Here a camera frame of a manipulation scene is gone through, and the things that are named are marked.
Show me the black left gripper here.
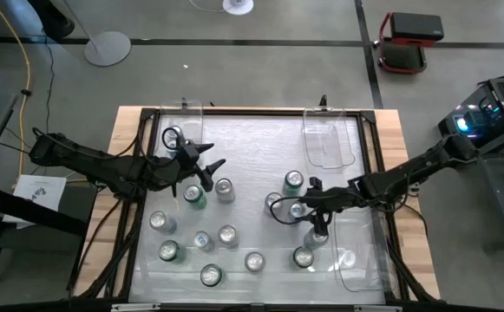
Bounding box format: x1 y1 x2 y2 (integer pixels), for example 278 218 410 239
164 141 227 193

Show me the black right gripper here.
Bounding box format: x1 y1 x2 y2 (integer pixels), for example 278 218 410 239
298 175 363 237

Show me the white blue Spindrift can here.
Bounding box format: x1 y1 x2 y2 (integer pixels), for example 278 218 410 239
217 224 240 250
264 192 285 217
214 177 237 205
244 250 266 273
303 227 331 250
148 210 178 236

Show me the green Sprite can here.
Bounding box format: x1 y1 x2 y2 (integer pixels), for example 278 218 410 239
183 184 208 211
199 263 226 289
157 239 187 264
282 169 305 197
292 245 317 269

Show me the white glossy table sheet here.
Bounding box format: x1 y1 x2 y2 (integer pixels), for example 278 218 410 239
128 113 387 304

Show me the clear plastic bin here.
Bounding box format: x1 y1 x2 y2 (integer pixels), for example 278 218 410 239
302 107 357 171
329 207 398 294
154 99 205 168

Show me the gray round floor stand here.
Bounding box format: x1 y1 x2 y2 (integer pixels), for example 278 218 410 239
60 0 132 68

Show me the white round fan base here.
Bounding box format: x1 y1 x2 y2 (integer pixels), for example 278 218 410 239
222 0 255 16

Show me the white printed paper sheet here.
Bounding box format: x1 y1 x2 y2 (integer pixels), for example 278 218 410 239
2 173 69 230

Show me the black bar with silver brackets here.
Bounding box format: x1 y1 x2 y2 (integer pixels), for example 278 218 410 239
0 296 504 312

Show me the red and black step stool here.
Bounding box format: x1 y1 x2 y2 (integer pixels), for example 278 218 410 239
372 11 446 75

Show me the person's leg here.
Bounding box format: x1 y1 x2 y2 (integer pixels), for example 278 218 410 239
0 0 75 39

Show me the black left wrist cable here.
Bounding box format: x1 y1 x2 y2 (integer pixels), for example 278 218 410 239
160 125 183 152

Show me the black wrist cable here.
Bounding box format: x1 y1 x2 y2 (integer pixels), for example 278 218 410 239
268 197 317 226
160 125 183 152

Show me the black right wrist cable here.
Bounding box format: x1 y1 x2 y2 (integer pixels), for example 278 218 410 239
268 197 317 226

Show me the black aluminium table frame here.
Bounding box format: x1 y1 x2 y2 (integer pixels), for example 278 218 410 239
67 106 442 304

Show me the thin white floor cable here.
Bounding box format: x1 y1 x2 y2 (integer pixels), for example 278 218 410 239
187 0 226 14

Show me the thin black floor cable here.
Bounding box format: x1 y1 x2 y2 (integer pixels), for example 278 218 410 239
38 28 57 135

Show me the black metal stand frame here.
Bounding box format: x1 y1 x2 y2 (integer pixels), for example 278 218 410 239
0 180 90 287

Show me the yellow cable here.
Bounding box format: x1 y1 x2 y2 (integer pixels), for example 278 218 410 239
0 0 33 177

